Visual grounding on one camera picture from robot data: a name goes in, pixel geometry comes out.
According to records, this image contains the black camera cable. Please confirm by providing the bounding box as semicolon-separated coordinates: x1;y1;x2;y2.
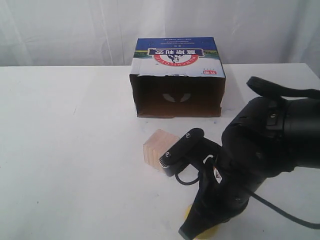
174;159;320;229

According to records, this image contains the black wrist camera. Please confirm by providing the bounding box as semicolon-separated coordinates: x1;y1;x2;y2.
159;128;221;177

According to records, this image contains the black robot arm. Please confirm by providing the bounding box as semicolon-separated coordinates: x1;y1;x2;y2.
178;76;320;240

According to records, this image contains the yellow ball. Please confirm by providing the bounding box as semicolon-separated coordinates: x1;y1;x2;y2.
182;204;219;240

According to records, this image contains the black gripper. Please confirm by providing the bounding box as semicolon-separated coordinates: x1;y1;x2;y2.
178;139;265;240

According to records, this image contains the wooden cube block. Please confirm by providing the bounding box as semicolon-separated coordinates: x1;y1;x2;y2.
143;129;180;173

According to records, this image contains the open cardboard milk box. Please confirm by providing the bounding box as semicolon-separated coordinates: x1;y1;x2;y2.
129;36;226;118

